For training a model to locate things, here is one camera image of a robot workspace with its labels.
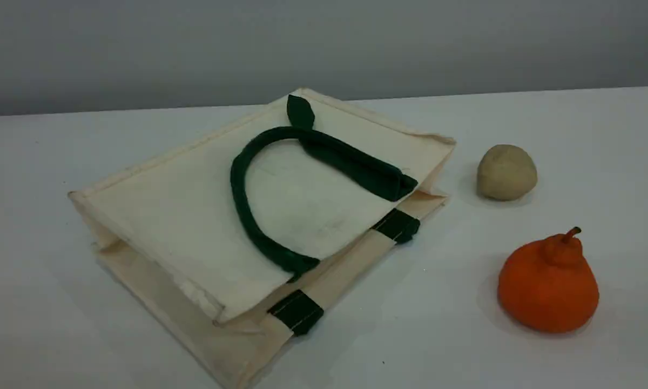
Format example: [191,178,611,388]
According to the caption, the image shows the cream canvas bag green handles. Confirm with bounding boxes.
[67,88,457,389]

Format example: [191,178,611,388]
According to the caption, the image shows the beige round ball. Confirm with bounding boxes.
[476,144,538,202]

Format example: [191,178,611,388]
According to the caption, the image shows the orange tangerine with stem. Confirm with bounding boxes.
[498,226,601,333]

